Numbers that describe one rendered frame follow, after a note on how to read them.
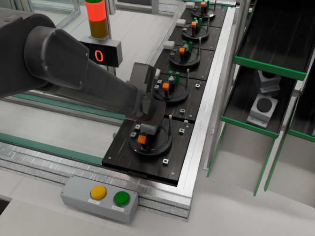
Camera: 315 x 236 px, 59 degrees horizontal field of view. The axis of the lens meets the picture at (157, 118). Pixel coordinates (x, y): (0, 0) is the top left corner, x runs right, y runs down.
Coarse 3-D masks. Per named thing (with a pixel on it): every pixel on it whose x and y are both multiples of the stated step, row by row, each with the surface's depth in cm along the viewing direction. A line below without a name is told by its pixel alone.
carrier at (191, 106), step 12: (156, 72) 115; (156, 84) 109; (180, 84) 109; (192, 84) 112; (204, 84) 112; (156, 96) 104; (180, 96) 104; (192, 96) 107; (168, 108) 102; (180, 108) 102; (192, 108) 102; (180, 120) 99; (192, 120) 98
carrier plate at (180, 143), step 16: (128, 128) 95; (176, 128) 95; (192, 128) 95; (112, 144) 90; (128, 144) 90; (176, 144) 90; (112, 160) 85; (128, 160) 85; (144, 160) 85; (160, 160) 85; (176, 160) 85; (160, 176) 81; (176, 176) 81
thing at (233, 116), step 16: (240, 80) 69; (288, 80) 67; (240, 96) 68; (256, 96) 67; (272, 96) 66; (288, 96) 65; (224, 112) 65; (240, 112) 66; (256, 128) 62; (272, 128) 63
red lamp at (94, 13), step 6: (102, 0) 75; (90, 6) 74; (96, 6) 74; (102, 6) 75; (90, 12) 75; (96, 12) 75; (102, 12) 76; (90, 18) 77; (96, 18) 76; (102, 18) 77
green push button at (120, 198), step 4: (120, 192) 77; (124, 192) 77; (116, 196) 76; (120, 196) 76; (124, 196) 76; (128, 196) 76; (116, 200) 75; (120, 200) 75; (124, 200) 75; (128, 200) 76; (120, 204) 75; (124, 204) 75
